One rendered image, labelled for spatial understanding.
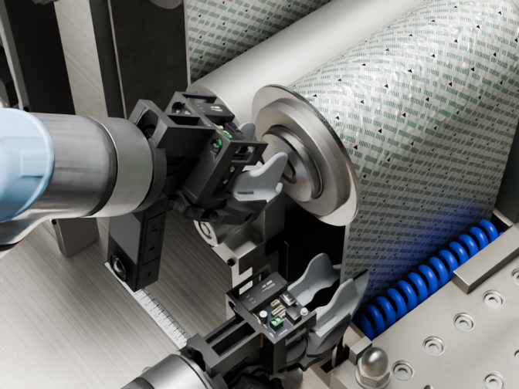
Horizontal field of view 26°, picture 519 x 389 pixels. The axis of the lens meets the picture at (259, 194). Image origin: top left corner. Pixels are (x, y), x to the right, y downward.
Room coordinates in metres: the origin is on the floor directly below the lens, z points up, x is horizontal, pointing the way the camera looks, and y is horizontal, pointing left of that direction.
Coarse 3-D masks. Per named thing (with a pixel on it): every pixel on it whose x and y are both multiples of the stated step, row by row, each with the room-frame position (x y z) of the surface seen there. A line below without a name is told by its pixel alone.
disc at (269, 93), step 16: (256, 96) 0.70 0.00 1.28; (272, 96) 0.68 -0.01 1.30; (288, 96) 0.67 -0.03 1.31; (256, 112) 0.70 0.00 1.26; (304, 112) 0.65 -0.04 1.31; (320, 128) 0.63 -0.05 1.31; (336, 144) 0.62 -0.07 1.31; (336, 160) 0.62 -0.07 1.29; (352, 176) 0.60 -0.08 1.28; (352, 192) 0.60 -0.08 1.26; (304, 208) 0.64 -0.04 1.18; (352, 208) 0.60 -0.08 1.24; (336, 224) 0.61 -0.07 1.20
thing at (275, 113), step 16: (272, 112) 0.67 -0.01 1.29; (288, 112) 0.65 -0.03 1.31; (256, 128) 0.68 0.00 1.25; (288, 128) 0.65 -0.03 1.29; (304, 128) 0.64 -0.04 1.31; (320, 144) 0.62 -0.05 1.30; (320, 160) 0.62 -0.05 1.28; (336, 176) 0.61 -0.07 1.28; (336, 192) 0.60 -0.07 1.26; (320, 208) 0.61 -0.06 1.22; (336, 208) 0.60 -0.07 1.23
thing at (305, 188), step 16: (272, 128) 0.66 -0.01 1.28; (272, 144) 0.65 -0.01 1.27; (288, 144) 0.63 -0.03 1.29; (304, 144) 0.63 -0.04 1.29; (288, 160) 0.64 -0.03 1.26; (304, 160) 0.62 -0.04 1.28; (288, 176) 0.63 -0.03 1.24; (304, 176) 0.62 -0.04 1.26; (320, 176) 0.62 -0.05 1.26; (288, 192) 0.63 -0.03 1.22; (304, 192) 0.62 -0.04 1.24; (320, 192) 0.62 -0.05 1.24
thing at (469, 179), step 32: (512, 128) 0.75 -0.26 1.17; (448, 160) 0.69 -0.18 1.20; (480, 160) 0.72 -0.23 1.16; (416, 192) 0.66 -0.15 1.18; (448, 192) 0.69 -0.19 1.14; (480, 192) 0.73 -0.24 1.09; (352, 224) 0.61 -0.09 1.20; (384, 224) 0.63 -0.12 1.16; (416, 224) 0.67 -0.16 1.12; (448, 224) 0.70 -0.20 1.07; (352, 256) 0.61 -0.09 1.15; (384, 256) 0.64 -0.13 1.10; (416, 256) 0.67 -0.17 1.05; (384, 288) 0.65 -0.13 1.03
